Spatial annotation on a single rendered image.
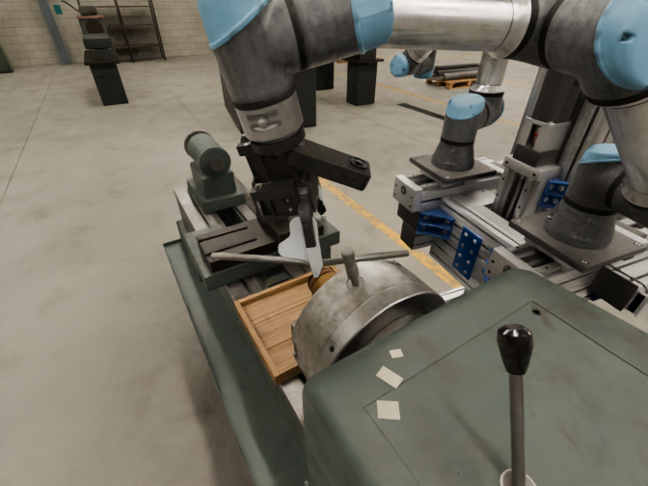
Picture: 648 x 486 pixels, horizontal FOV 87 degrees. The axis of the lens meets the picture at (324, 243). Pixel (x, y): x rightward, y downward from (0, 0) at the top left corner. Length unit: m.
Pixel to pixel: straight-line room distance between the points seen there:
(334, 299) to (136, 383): 1.69
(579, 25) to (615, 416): 0.49
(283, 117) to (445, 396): 0.39
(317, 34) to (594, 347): 0.55
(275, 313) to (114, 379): 1.36
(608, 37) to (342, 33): 0.34
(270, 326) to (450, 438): 0.67
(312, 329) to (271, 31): 0.47
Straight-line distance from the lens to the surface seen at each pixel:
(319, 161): 0.44
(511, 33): 0.66
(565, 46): 0.64
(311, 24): 0.40
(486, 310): 0.61
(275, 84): 0.40
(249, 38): 0.39
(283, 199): 0.47
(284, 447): 1.22
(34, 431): 2.29
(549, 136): 1.18
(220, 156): 1.58
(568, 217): 1.03
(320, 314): 0.63
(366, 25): 0.41
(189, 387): 2.06
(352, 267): 0.58
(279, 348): 0.97
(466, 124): 1.28
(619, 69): 0.60
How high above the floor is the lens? 1.66
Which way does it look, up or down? 36 degrees down
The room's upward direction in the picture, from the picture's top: straight up
